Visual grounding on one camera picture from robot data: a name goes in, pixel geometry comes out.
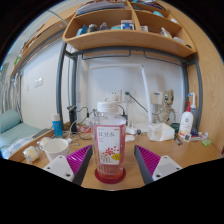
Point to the clear drink bottle pink label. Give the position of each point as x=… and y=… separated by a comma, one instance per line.
x=108, y=143

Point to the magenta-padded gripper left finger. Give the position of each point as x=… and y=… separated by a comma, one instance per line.
x=60, y=166

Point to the blue tube with white cap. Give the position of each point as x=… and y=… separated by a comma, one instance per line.
x=57, y=126

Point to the plastic-wrapped yellow bun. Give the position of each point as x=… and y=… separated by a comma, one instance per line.
x=32, y=154
x=43, y=142

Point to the bed with light bedding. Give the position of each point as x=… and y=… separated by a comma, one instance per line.
x=18, y=136

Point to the wooden wall shelf unit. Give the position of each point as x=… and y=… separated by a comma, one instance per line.
x=126, y=38

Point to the wooden tree figurine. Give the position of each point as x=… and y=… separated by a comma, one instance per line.
x=166, y=106

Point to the grey metal desk frame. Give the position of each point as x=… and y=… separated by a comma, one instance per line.
x=60, y=86

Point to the long wooden wall shelf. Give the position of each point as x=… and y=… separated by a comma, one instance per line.
x=36, y=45

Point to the white spray bottle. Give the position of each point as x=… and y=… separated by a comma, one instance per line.
x=192, y=103

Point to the white paper cup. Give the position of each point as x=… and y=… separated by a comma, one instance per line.
x=56, y=151

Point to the white wall socket plate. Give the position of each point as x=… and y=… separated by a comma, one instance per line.
x=115, y=95

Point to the white tissue pack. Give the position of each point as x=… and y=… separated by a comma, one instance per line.
x=160, y=131

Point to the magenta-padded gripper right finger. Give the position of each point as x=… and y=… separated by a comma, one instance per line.
x=166, y=166

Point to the teal pillow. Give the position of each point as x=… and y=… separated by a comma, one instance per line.
x=9, y=120

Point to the white wall switch plate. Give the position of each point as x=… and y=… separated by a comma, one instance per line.
x=38, y=82

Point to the white pump bottle red label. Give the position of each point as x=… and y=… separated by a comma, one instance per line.
x=186, y=125

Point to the black cylindrical device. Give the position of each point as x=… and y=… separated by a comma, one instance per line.
x=72, y=118

